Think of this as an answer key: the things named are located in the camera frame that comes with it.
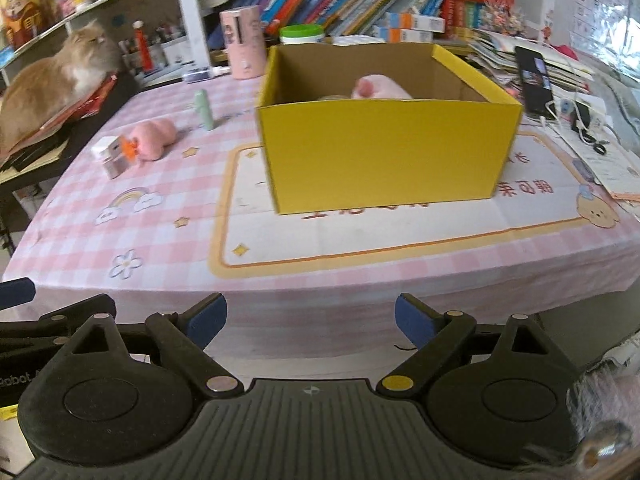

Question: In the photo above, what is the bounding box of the black smartphone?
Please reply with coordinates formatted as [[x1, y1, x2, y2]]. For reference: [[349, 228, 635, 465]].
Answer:
[[514, 47, 555, 119]]

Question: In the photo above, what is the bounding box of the pink plush in box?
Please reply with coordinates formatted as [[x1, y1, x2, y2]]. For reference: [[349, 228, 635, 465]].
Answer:
[[352, 74, 412, 100]]

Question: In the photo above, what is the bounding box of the pink cylindrical humidifier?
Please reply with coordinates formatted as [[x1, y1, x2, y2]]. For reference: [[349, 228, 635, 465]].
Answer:
[[220, 6, 267, 80]]

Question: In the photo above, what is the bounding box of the pink checkered tablecloth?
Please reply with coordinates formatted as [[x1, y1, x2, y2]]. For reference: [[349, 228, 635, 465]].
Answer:
[[6, 77, 639, 359]]

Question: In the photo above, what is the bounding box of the orange fluffy cat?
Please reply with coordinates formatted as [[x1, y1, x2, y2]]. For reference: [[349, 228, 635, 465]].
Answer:
[[1, 21, 122, 155]]

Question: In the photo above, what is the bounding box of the small white red box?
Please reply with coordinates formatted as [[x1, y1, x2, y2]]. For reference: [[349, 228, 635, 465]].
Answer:
[[102, 150, 129, 180]]

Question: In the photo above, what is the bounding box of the orange hair claw clip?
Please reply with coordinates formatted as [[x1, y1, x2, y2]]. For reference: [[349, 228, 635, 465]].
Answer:
[[119, 136, 138, 165]]

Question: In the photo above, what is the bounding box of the red paper stack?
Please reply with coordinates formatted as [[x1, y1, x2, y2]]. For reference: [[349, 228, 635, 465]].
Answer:
[[1, 74, 118, 162]]

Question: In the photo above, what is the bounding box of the white jar green lid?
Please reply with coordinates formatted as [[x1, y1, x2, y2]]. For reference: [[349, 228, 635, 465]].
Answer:
[[279, 24, 326, 44]]

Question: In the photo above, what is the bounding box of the pink plush toy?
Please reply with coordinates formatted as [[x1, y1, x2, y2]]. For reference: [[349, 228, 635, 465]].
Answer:
[[129, 118, 178, 162]]

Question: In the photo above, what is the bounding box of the white power adapter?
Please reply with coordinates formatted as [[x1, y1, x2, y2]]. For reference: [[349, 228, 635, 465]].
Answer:
[[91, 136, 122, 162]]

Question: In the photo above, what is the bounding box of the yellow cardboard box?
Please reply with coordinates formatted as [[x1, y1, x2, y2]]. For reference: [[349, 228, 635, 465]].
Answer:
[[257, 44, 523, 214]]

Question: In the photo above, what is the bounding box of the white pen holder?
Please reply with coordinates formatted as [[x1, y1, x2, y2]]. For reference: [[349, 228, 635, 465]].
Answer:
[[119, 36, 194, 75]]

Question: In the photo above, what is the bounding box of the white yellow-bordered mat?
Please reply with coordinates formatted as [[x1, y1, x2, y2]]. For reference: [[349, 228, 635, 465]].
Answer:
[[208, 131, 623, 278]]

